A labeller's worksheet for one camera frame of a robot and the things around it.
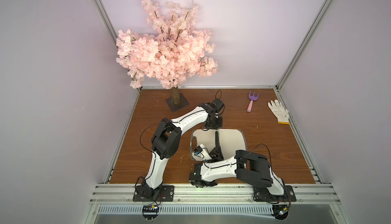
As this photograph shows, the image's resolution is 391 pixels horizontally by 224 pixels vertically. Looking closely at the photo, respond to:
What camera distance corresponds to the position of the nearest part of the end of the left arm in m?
0.68

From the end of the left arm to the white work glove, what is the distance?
470mm

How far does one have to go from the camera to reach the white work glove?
1024mm
